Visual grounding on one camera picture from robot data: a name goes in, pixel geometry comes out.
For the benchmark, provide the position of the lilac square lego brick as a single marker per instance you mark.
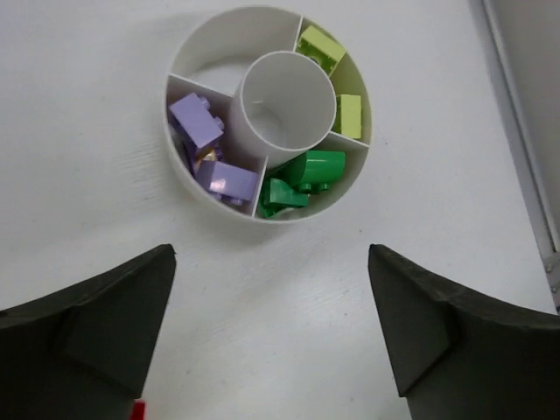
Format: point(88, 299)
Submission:
point(227, 182)
point(192, 115)

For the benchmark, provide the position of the purple curved decorated lego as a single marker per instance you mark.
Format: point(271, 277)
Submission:
point(193, 161)

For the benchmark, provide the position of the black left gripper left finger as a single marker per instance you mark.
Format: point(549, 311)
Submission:
point(84, 352)

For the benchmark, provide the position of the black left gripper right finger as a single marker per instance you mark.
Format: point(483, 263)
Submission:
point(457, 353)

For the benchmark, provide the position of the green 2x2 lego brick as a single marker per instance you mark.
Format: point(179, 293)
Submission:
point(314, 171)

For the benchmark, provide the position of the pale yellow-green lego brick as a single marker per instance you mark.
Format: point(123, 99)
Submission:
point(323, 50)

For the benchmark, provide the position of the red curved lego piece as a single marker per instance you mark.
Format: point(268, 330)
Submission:
point(138, 410)

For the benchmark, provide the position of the pale green 2x2 lego plate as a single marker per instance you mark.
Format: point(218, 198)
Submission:
point(348, 121)

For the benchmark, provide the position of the white round divided container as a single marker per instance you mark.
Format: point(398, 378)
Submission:
point(275, 103)

